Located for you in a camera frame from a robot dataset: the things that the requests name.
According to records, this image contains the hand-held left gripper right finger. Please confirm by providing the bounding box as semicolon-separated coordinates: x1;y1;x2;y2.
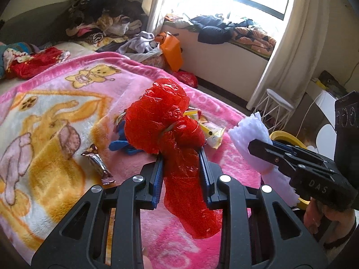
196;146;328;269

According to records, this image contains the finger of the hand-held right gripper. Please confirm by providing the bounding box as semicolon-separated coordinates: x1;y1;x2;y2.
248;139;337;180
271;140;335;164

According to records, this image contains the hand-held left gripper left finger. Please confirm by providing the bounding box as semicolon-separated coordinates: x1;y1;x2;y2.
31;154;166;269

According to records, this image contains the yellow waste bin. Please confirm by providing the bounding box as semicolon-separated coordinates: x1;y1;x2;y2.
269;130;312;210

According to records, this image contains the white foam fruit net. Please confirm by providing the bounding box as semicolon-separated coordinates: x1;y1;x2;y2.
228;112;302;206

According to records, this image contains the red plastic bag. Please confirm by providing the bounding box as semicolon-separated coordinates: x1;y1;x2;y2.
125;78;222;240

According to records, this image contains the person's right hand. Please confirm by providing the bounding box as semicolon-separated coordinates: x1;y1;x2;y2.
304;197;358;248

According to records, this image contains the yellow white snack wrapper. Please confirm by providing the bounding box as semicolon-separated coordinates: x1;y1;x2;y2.
200;119;226;150

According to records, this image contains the blue plastic wrapper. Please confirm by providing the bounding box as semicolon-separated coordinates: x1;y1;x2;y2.
109;119;146;154

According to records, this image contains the silver brown snack wrapper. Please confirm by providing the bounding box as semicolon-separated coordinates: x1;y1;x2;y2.
81;143;115;185

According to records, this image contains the white bay window bench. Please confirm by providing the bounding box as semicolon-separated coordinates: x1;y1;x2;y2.
168;20;271;101

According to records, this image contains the red printed shopping bag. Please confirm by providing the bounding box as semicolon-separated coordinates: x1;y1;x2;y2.
174;71;198;88

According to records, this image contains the orange printed quilt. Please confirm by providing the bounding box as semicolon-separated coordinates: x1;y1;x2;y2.
233;26;277;56

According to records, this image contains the cream curtain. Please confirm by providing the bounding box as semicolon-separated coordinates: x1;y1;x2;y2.
142;0;180;34
247;0;344;110

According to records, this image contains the pink printed blanket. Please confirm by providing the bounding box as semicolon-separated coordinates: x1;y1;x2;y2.
0;52;264;269

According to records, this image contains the pink patterned cloth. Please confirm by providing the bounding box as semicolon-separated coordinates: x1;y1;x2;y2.
140;54;170;69

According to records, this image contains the dark blue jacket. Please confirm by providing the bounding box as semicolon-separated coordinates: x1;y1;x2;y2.
189;15;253;45

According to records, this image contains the orange paper bag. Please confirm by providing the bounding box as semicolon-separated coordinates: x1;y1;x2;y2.
157;32;183;72

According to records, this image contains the lilac white garment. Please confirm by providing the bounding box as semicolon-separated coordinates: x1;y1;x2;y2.
116;31;163;56

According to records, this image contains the red shiny cloth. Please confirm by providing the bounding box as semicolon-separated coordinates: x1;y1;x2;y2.
6;47;70;79

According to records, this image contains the pile of clothes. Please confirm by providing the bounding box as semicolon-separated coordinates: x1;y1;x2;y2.
66;0;146;45

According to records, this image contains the teal printed cloth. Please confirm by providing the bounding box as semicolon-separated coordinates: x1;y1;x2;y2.
0;41;42;76

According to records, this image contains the dark headboard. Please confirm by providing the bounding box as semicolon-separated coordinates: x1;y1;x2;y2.
0;0;76;45

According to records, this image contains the white cable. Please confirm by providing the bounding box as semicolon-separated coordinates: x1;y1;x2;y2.
297;97;319;136

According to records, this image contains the white wire stool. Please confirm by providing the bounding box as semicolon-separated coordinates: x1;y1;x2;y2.
254;88;295;131

